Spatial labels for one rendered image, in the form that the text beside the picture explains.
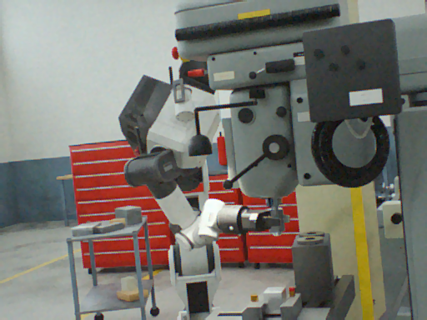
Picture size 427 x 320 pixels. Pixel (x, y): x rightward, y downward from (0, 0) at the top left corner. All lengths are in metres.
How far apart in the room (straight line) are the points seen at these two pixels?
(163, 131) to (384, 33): 0.99
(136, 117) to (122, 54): 9.94
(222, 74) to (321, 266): 0.76
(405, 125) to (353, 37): 0.31
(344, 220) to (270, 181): 1.86
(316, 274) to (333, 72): 0.91
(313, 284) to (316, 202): 1.48
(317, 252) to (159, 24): 9.95
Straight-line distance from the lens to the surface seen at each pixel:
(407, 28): 1.79
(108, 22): 12.41
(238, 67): 1.85
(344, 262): 3.75
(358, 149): 1.78
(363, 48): 1.53
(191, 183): 2.63
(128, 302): 4.97
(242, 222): 1.99
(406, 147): 1.73
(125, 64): 12.20
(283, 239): 6.69
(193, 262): 2.62
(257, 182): 1.88
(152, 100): 2.34
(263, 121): 1.85
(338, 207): 3.69
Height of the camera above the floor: 1.54
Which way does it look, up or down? 3 degrees down
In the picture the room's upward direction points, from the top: 6 degrees counter-clockwise
